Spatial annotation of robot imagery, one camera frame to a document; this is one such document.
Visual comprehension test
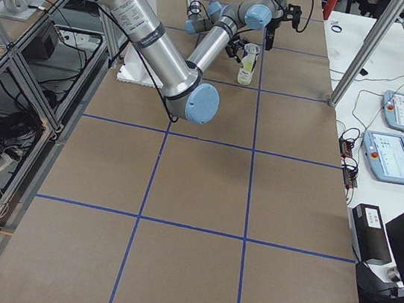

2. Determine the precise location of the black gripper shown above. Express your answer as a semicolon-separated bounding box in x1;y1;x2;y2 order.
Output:
265;18;281;51
226;37;244;63

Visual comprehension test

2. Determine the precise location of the white blue tennis ball can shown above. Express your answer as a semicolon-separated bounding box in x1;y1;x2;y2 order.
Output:
237;43;261;86

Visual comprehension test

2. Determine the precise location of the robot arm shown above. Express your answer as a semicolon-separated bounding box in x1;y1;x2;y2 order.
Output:
89;0;287;124
184;0;247;63

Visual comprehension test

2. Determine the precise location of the grey USB hub right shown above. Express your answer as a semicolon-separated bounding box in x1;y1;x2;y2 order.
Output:
342;167;358;190

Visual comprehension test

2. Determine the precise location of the teach pendant near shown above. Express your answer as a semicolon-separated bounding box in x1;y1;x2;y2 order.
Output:
362;131;404;185

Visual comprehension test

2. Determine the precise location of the black box with label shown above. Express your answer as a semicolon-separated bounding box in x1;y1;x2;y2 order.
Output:
350;204;392;266

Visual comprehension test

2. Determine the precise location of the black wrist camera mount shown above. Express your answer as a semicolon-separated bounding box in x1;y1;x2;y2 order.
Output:
280;4;302;31

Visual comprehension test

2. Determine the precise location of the aluminium frame post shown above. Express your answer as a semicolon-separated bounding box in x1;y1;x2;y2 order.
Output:
328;0;404;107

